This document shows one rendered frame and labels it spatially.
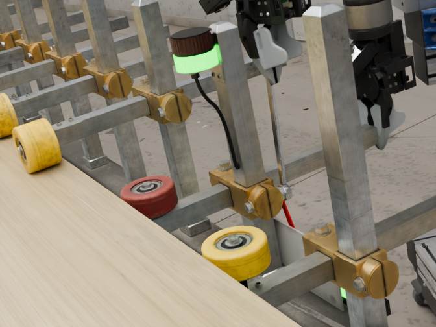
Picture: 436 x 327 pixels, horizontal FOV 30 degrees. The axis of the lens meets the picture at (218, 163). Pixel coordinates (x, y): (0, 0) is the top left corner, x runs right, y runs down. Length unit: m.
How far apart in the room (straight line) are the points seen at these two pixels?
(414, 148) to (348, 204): 2.53
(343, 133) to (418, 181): 2.25
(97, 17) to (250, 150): 0.52
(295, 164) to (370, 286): 0.34
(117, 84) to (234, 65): 0.48
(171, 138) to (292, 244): 0.31
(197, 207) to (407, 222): 0.31
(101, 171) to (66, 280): 0.90
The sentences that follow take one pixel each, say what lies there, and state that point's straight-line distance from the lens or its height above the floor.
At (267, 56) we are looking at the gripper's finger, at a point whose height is 1.05.
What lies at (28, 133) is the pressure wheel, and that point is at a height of 0.97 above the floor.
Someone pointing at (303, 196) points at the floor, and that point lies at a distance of 3.21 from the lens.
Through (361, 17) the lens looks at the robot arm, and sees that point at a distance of 1.31.
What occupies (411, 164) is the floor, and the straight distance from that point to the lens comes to 3.36.
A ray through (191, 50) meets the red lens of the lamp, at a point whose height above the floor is 1.10.
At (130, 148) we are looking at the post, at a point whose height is 0.81.
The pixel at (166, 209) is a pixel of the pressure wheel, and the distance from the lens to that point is 1.17.
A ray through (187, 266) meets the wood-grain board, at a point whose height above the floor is 0.90.
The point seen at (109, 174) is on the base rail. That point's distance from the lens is 1.85.
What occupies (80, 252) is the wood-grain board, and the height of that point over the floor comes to 0.90.
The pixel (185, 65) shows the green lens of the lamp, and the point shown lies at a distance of 1.11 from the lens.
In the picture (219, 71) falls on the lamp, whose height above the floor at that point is 1.05.
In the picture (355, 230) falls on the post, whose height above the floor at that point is 0.88.
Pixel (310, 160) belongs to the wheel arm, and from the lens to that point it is 1.31.
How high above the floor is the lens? 1.35
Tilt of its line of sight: 22 degrees down
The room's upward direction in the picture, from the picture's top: 12 degrees counter-clockwise
